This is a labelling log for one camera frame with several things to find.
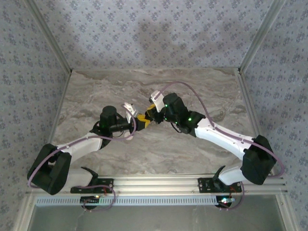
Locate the white earbud charging case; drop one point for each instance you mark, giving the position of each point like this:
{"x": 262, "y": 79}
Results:
{"x": 128, "y": 136}

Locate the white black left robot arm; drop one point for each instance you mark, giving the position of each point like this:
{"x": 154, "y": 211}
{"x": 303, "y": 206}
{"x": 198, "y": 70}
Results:
{"x": 84, "y": 144}

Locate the black left controller board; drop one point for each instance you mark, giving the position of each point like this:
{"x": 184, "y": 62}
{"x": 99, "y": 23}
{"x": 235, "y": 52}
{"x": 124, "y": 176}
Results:
{"x": 90, "y": 201}

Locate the black controller board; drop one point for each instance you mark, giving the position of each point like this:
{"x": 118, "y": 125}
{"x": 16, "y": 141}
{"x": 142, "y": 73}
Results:
{"x": 225, "y": 203}
{"x": 90, "y": 201}

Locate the black right controller board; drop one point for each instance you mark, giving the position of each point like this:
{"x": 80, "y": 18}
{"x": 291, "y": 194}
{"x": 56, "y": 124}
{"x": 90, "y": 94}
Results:
{"x": 225, "y": 203}

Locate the aluminium table side rail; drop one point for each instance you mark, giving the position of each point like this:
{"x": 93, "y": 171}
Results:
{"x": 252, "y": 108}
{"x": 59, "y": 108}

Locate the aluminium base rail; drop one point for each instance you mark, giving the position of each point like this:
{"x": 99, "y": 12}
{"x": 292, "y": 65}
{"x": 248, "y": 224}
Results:
{"x": 156, "y": 185}

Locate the aluminium frame post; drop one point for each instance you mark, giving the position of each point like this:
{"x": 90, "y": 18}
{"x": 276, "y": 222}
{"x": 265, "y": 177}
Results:
{"x": 49, "y": 36}
{"x": 261, "y": 36}

